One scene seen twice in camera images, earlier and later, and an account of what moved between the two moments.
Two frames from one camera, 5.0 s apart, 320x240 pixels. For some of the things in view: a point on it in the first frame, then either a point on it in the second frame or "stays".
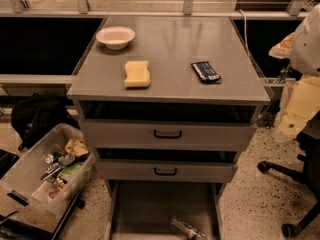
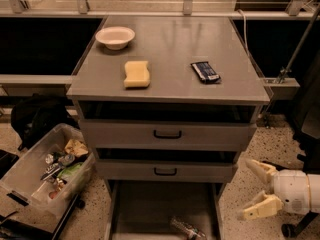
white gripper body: x=307 y=52 → x=290 y=190
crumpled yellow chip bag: x=76 y=147 stays
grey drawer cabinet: x=167 y=102 stays
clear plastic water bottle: x=191 y=231 stays
